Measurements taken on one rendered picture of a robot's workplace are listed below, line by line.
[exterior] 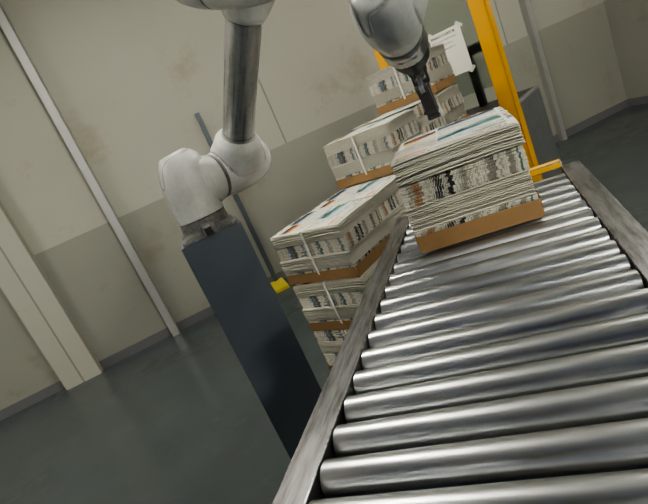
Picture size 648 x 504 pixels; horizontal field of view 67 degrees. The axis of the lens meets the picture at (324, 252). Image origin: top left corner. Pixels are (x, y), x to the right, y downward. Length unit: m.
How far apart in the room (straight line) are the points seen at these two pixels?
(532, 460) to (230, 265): 1.15
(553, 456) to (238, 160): 1.27
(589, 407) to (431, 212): 0.65
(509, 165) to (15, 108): 3.91
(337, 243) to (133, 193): 2.77
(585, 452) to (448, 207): 0.70
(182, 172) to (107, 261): 2.91
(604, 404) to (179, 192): 1.25
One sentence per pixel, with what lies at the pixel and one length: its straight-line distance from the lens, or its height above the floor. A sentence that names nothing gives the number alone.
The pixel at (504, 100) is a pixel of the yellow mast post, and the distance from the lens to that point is 3.19.
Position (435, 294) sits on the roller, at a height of 0.79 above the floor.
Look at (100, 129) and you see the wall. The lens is 4.37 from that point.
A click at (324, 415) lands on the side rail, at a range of 0.76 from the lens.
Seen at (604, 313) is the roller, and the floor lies 0.79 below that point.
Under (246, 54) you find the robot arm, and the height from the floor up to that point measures 1.42.
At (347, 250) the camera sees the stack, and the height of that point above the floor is 0.72.
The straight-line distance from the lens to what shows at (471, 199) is 1.16.
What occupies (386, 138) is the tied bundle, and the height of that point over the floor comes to 0.99.
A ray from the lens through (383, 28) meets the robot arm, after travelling 0.85.
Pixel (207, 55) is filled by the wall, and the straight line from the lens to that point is 4.42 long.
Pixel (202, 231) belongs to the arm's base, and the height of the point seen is 1.02.
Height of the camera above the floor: 1.20
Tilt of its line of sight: 15 degrees down
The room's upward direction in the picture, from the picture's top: 24 degrees counter-clockwise
